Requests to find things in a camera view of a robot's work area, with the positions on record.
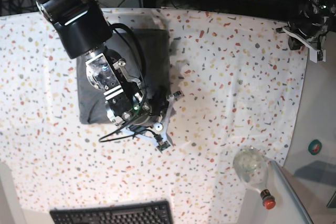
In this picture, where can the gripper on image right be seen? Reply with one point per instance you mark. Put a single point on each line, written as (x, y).
(313, 33)

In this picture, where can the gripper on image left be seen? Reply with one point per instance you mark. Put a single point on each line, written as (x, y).
(154, 107)

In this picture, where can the grey t-shirt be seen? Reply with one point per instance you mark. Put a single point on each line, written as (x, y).
(155, 45)

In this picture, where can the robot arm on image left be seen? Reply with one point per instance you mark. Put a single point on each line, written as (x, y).
(84, 32)

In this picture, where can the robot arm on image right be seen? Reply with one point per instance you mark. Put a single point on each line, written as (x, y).
(313, 21)

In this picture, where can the terrazzo patterned tablecloth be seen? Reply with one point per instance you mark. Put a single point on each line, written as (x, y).
(242, 86)

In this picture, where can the black computer keyboard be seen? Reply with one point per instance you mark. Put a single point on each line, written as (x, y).
(152, 212)

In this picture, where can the green tape roll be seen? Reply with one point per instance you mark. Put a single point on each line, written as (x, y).
(315, 147)

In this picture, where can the clear glass bottle red cap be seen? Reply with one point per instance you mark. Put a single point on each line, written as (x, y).
(252, 170)

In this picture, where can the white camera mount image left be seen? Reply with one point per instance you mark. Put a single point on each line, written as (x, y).
(157, 131)

